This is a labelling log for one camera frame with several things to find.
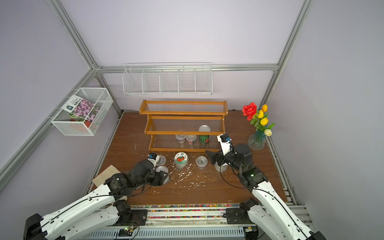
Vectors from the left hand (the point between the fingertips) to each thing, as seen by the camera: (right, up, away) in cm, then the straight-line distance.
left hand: (161, 174), depth 77 cm
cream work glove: (-37, -6, +8) cm, 38 cm away
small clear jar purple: (+8, +17, +19) cm, 27 cm away
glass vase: (+57, +15, +16) cm, 61 cm away
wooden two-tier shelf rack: (-7, +31, +38) cm, 50 cm away
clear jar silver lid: (+2, +2, +2) cm, 3 cm away
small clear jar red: (+15, +17, +19) cm, 29 cm away
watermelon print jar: (+24, +17, +17) cm, 34 cm away
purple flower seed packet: (-39, +33, -4) cm, 52 cm away
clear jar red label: (-2, +5, +9) cm, 11 cm away
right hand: (+27, +15, -2) cm, 31 cm away
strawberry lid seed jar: (+10, +5, +7) cm, 13 cm away
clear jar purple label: (+21, +4, +10) cm, 24 cm away
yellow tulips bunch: (+52, +28, -1) cm, 59 cm away
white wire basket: (-37, +42, +7) cm, 57 cm away
